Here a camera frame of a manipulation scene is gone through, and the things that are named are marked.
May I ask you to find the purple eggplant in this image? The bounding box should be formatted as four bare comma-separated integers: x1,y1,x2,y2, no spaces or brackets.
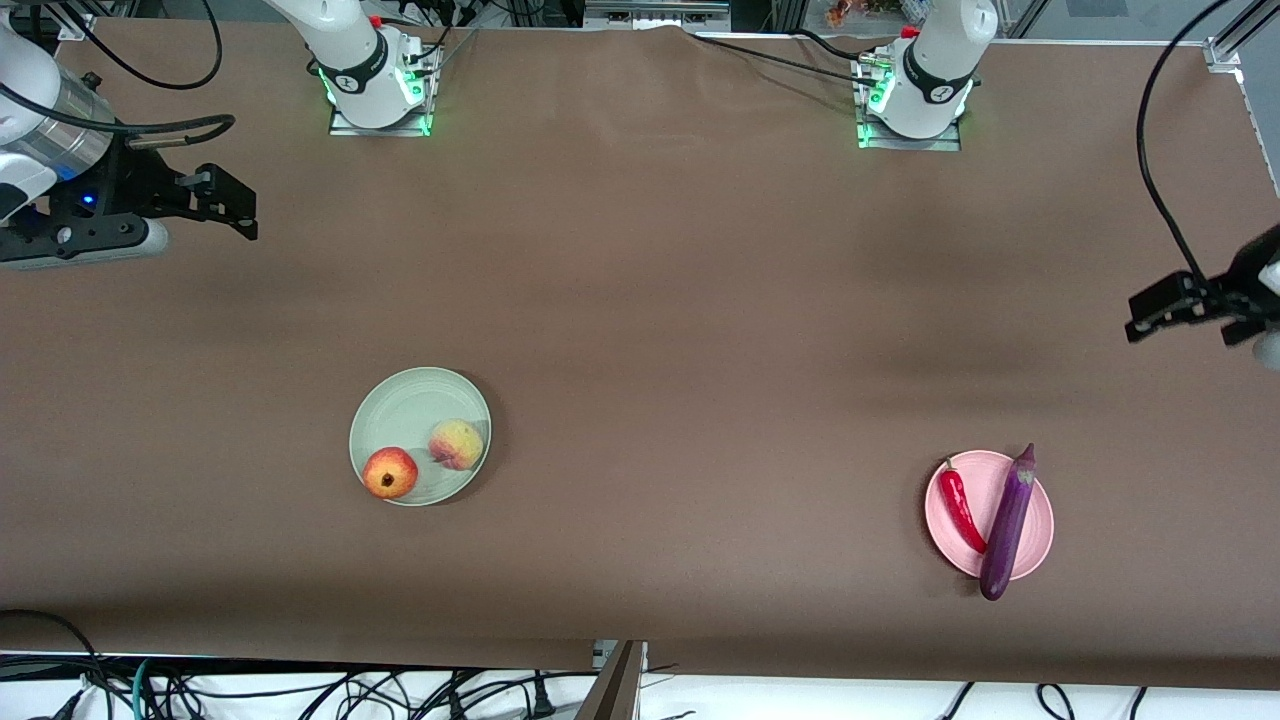
978,442,1039,602

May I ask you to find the red chili pepper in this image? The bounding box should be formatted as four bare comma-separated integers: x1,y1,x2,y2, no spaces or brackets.
937,457,990,555

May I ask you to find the red apple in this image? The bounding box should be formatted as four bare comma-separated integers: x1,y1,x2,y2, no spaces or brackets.
362,446,420,501

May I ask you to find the yellow pink peach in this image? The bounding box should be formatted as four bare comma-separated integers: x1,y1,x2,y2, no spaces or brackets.
427,418,486,472

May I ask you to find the pink plate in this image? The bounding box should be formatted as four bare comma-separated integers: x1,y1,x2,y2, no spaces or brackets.
924,450,1055,581

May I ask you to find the pale green plate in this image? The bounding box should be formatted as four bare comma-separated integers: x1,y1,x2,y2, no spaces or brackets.
349,366,494,507

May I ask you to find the brown table mat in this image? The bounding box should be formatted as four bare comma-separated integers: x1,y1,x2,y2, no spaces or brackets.
0,18,1280,691

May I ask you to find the white object at table edge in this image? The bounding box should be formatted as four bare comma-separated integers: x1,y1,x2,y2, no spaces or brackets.
575,640,649,720

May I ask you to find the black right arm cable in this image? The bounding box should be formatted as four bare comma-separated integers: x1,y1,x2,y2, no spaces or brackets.
0,0,237,149

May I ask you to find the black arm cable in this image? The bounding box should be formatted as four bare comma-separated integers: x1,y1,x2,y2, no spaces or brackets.
1136,0,1233,293
0,0,237,149

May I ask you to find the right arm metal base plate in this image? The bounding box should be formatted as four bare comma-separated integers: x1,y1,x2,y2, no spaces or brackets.
328,100,433,138

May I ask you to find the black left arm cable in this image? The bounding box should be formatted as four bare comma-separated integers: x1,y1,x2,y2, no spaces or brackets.
1136,0,1233,293

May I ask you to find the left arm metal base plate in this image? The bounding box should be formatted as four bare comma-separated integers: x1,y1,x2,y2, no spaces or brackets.
857,120,963,153

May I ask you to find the aluminium rail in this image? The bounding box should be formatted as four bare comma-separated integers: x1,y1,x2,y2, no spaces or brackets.
585,0,731,29

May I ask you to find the black cable across mat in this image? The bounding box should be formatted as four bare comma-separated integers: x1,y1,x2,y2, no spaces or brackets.
690,30,881,87

